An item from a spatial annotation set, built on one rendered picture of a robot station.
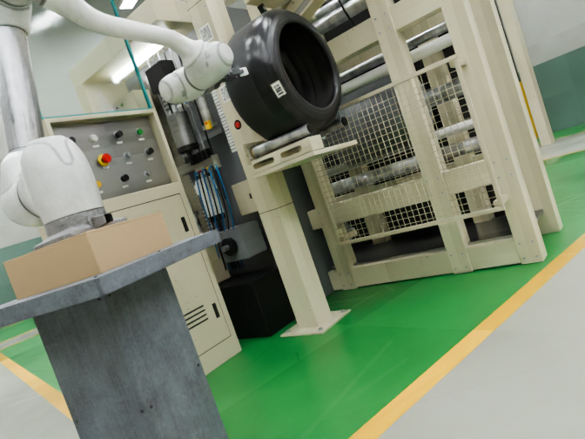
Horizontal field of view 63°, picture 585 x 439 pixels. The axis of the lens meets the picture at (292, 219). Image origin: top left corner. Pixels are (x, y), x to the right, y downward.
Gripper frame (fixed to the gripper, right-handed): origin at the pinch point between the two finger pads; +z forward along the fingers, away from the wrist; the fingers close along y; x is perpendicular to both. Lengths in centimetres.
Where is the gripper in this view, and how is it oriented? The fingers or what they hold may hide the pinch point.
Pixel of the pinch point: (240, 72)
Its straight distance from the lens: 199.4
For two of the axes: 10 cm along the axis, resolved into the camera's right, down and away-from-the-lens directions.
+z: 5.3, -3.9, 7.5
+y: -7.4, 2.1, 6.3
